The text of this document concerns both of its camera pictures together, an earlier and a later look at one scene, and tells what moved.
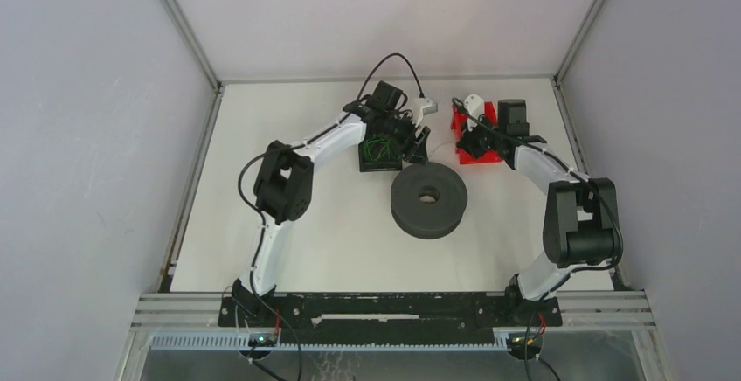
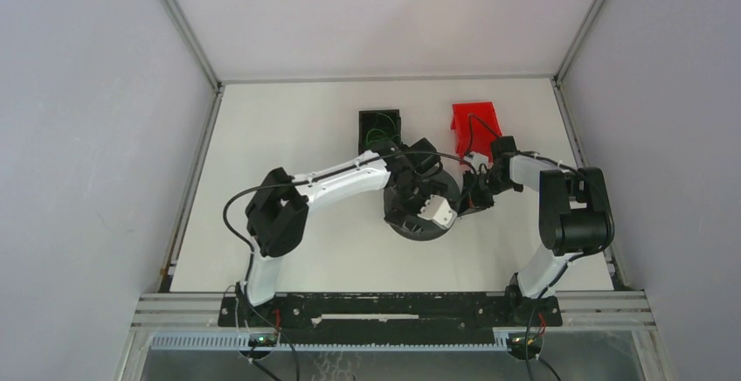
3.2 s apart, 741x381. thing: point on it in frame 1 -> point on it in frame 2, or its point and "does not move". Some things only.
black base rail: x=389 y=318 does not move
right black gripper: x=467 y=142 -> x=471 y=200
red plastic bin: x=459 y=123 does not move
